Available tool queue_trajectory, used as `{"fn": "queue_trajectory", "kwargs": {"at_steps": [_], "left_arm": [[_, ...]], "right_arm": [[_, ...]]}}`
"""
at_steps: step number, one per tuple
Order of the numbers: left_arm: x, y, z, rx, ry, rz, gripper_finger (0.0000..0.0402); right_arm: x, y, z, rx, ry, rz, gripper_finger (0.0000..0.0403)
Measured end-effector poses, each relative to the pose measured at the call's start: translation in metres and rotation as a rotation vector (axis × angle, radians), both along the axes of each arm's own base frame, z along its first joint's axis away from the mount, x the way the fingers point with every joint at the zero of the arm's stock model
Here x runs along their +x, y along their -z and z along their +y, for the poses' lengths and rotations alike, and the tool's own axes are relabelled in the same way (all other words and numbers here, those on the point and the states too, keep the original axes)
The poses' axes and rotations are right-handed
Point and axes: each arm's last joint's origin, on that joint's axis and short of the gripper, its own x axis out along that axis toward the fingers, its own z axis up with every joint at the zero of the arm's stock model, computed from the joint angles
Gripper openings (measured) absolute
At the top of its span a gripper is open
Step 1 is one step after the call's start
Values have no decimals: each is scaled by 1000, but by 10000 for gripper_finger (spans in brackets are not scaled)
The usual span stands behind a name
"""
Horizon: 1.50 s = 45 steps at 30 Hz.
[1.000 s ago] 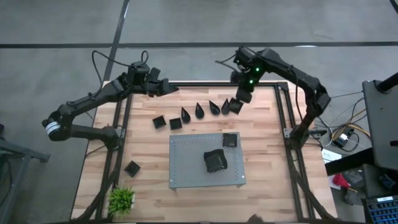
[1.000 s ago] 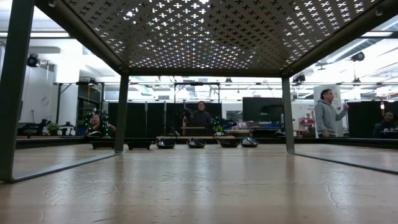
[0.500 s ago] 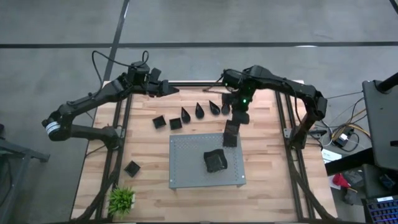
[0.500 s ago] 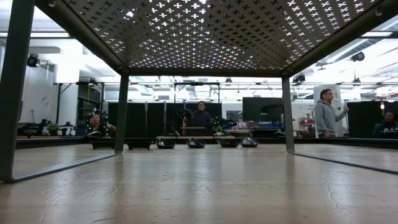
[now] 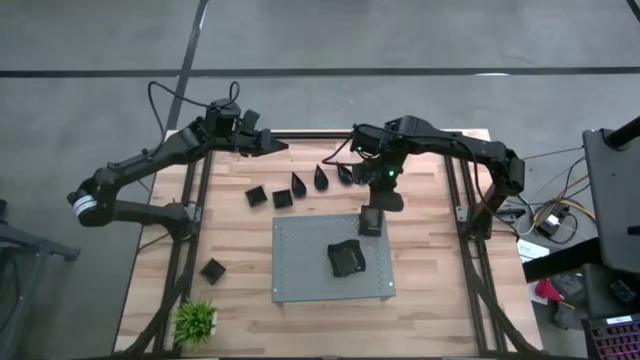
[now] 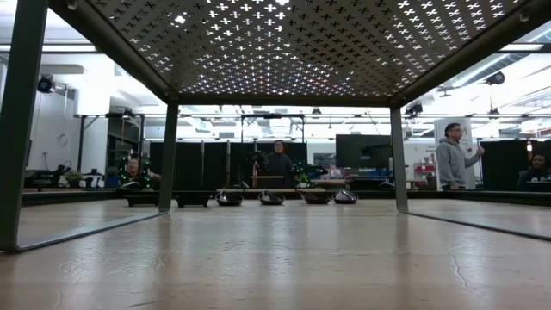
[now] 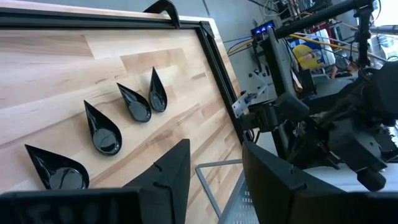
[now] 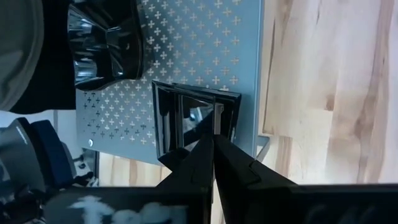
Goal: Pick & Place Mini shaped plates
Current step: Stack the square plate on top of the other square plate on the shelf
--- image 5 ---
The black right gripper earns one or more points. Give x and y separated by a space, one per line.
385 197

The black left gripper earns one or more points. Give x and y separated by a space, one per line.
247 142

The black wavy square mini plate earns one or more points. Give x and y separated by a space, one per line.
346 257

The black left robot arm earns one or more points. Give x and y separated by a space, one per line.
150 159

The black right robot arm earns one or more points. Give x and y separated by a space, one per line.
440 140

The black teardrop mini plate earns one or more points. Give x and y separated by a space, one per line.
321 179
345 175
298 186

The grey perforated metal shelf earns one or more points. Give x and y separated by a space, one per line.
310 260

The white paper sheet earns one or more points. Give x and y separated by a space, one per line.
532 249

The small power supply box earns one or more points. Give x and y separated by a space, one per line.
550 225

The red cloth object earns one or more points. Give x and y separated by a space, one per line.
547 291

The green artificial potted plant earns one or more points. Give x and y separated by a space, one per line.
194 322

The black tripod stand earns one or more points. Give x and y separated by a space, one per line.
30 245

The backlit black keyboard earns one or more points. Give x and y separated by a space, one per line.
615 340

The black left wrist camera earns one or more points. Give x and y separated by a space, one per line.
249 121

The silver corner bracket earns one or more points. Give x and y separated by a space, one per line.
195 214
462 214

